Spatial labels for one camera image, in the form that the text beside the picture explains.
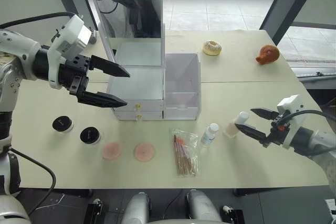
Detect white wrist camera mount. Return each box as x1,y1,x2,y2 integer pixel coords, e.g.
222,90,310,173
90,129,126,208
276,94,306,152
48,15,93,90

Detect sprinkled white donut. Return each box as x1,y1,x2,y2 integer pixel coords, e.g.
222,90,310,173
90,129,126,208
202,39,223,57

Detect white makeup organizer with mirror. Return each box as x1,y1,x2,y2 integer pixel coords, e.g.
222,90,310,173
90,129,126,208
90,0,202,121

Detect white drawer with gold knob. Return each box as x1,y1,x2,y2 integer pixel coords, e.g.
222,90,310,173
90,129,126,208
114,110,164,121
111,100,164,112

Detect beige foundation bottle white cap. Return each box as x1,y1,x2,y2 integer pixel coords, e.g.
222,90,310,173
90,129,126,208
223,111,249,139

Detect pink round makeup sponge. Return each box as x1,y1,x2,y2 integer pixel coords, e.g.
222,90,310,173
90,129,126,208
133,142,156,162
101,141,123,161

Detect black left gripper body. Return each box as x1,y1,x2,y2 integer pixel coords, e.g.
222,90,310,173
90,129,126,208
58,55,93,97

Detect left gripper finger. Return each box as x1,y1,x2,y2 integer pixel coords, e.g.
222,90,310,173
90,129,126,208
90,55,131,79
77,90,129,109

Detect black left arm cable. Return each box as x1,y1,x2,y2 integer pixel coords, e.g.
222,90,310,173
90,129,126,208
0,11,77,29

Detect clear bottle with white cap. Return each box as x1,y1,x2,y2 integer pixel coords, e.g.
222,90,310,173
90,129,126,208
200,123,220,148

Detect black round compact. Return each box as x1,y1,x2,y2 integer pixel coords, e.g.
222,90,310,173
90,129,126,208
51,115,75,134
79,126,102,145

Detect black cable loop at shoulder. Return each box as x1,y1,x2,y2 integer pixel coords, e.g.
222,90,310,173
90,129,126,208
7,147,57,217

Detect grey metal window rail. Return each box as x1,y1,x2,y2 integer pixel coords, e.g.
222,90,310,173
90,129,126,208
295,71,336,90

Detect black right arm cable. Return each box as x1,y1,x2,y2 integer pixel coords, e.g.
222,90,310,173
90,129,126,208
285,109,336,131

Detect silver rounded robot leg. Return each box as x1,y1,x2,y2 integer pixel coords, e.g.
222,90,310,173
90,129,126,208
184,189,223,224
122,191,152,224

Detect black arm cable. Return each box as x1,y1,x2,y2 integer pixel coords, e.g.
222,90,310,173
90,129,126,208
0,11,77,29
285,109,336,131

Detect brush set in clear bag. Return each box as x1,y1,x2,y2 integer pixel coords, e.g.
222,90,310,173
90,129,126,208
171,128,201,178

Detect brown bread toy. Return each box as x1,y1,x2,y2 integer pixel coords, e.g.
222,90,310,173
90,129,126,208
256,44,280,66

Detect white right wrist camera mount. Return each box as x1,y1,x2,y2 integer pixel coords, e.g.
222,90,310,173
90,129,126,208
276,94,306,152

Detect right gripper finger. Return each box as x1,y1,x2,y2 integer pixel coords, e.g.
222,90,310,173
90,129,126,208
234,123,270,144
250,107,279,123

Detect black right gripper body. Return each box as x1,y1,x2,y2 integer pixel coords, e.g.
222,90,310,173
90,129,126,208
262,112,290,148

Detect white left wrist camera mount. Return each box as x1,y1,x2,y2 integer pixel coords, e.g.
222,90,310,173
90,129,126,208
48,15,93,90

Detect black table foot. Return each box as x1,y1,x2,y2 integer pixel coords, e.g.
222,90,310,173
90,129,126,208
233,188,260,198

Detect black box with white knob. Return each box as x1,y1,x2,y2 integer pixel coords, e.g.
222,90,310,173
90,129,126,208
222,205,247,224
84,198,109,224

